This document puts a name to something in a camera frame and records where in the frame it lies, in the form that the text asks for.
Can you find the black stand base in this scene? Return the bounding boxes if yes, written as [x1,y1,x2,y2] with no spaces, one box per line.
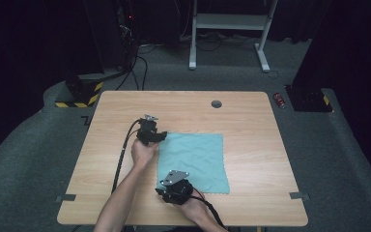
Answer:
[284,84,334,113]

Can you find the person's left hand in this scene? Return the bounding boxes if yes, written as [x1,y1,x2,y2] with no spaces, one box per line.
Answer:
[130,139,160,172]

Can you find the red can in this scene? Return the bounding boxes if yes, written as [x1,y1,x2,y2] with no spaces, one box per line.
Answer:
[272,92,287,110]

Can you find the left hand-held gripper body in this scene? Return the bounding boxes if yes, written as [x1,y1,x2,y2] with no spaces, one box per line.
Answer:
[135,114,160,147]

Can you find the yellow-black striped stand base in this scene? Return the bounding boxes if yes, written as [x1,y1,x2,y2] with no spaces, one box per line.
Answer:
[54,72,105,109]

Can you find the black floor cable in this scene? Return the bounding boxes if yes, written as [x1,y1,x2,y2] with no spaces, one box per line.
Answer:
[136,55,149,92]
[115,47,140,92]

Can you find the dark equipment rack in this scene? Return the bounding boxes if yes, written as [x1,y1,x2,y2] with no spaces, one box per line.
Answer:
[115,0,140,72]

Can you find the bundle of floor cables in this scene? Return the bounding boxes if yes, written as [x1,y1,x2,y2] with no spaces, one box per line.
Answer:
[177,31,259,53]

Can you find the grey tape strip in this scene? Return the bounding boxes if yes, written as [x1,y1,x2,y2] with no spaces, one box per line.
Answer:
[55,193,77,203]
[290,191,311,201]

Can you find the teal microfibre cloth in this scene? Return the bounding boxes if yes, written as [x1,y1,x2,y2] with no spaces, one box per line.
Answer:
[156,131,232,195]

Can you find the person's right hand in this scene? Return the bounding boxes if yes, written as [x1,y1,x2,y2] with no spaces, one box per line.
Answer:
[176,188,211,224]

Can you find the black curtain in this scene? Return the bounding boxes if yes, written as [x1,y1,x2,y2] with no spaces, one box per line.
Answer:
[290,0,371,185]

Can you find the white metal stand frame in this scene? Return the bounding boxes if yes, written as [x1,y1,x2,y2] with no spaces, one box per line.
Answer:
[188,0,280,73]

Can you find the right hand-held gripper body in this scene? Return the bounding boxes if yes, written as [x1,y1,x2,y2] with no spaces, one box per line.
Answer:
[158,169,195,207]

